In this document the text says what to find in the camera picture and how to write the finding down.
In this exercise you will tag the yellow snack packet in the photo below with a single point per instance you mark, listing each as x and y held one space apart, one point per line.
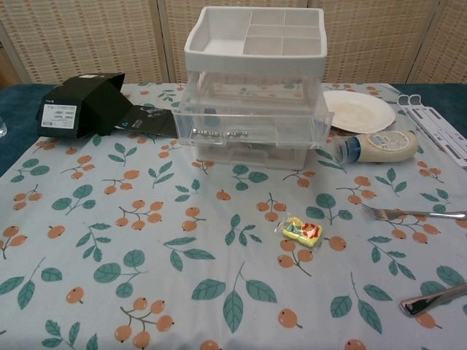
303 233

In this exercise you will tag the clear plastic drawer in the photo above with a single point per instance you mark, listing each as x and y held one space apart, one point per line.
284 158

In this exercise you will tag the white drawer organizer box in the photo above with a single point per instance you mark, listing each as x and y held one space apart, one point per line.
255 60

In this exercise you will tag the dark blue small object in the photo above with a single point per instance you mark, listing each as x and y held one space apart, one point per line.
212 117

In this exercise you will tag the flat black cardboard sleeve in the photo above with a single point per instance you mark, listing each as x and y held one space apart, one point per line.
153 124

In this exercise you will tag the floral leaf and berry tablecloth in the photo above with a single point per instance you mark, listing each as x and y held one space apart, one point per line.
219 273

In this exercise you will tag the white paper plate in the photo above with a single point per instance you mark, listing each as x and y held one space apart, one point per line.
361 109

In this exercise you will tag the mayonnaise squeeze bottle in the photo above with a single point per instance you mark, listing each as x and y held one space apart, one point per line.
383 146

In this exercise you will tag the metal fork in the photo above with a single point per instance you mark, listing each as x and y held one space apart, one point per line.
386 215

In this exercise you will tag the black cardboard box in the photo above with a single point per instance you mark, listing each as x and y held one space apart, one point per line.
91 105

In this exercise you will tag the woven bamboo folding screen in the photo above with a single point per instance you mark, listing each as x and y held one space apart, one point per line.
91 36

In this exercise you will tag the white folding stand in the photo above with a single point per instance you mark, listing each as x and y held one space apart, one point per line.
438 127

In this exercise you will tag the metal table knife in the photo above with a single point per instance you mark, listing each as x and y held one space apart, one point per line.
419 304

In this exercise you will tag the clear plastic water bottle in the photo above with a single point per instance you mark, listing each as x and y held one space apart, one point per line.
2 129

